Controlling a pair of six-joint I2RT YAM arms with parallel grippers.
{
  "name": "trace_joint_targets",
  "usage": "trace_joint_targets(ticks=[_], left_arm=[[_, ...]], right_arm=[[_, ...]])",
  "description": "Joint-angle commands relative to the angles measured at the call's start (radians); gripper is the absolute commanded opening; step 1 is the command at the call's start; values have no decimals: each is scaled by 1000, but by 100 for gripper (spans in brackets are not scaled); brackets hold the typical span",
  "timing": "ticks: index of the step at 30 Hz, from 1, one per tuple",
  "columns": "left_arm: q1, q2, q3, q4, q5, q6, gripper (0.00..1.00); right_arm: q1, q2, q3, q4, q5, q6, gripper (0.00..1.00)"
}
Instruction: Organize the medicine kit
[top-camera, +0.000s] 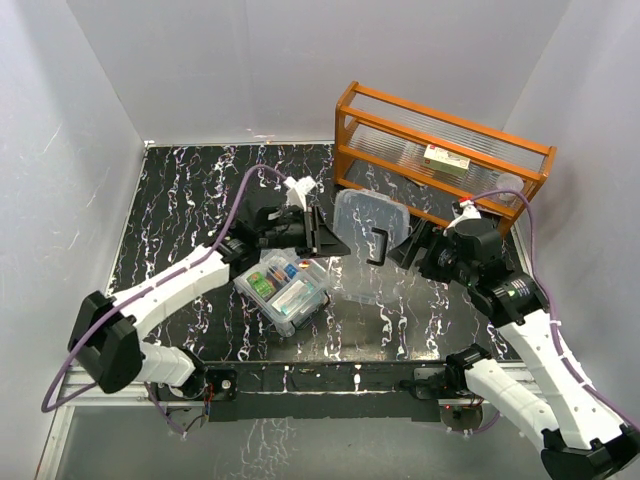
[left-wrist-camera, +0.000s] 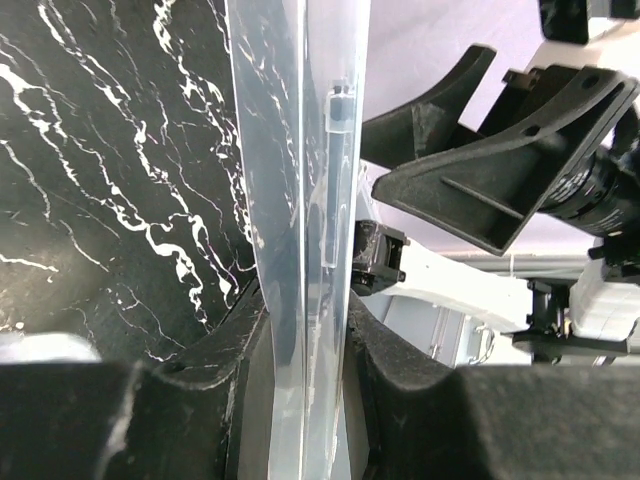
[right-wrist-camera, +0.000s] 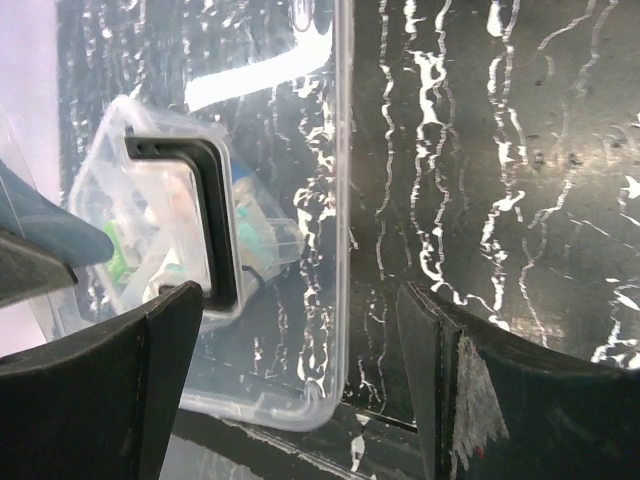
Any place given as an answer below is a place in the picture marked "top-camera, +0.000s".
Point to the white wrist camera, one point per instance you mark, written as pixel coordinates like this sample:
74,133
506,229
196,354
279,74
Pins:
463,209
297,191

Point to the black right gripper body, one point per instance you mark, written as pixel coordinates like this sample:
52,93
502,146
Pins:
440,258

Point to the green wind oil box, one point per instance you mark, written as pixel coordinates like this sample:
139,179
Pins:
261,285

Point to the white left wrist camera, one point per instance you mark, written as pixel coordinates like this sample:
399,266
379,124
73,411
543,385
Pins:
297,191

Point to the orange wooden shelf rack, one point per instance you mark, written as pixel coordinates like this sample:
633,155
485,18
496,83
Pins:
380,140

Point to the cream medicine box on shelf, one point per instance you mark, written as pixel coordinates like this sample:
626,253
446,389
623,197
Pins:
443,160

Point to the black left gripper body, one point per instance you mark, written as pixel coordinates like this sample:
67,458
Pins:
307,221

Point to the clear plastic cup on shelf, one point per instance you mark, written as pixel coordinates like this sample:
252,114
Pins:
508,181

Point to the clear medicine kit box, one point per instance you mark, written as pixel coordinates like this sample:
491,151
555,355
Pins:
282,279

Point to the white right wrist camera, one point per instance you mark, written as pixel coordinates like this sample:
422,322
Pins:
463,209

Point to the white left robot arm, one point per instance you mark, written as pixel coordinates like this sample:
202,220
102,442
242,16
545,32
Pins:
108,338

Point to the black front mounting rail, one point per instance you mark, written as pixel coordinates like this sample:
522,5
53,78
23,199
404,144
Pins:
415,390

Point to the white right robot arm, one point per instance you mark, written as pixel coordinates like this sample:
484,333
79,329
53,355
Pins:
576,434

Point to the clear kit box lid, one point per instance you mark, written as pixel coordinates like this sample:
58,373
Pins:
370,224

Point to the clear compartment organizer tray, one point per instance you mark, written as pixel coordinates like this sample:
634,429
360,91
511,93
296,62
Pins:
284,258

